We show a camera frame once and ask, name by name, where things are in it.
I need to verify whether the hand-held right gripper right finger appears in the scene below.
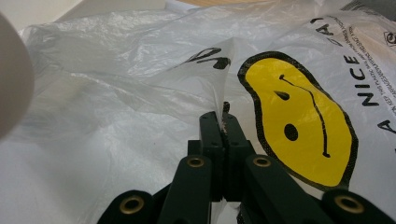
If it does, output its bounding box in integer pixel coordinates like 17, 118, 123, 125
222, 112, 257, 202

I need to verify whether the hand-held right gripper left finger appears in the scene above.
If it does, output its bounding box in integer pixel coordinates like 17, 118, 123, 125
187, 110, 226, 202

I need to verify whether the clear smiley-print plastic bag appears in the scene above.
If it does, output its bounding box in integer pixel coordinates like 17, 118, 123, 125
0, 0, 396, 224

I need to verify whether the white plastic basin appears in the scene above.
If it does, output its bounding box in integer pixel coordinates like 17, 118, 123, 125
0, 12, 35, 141

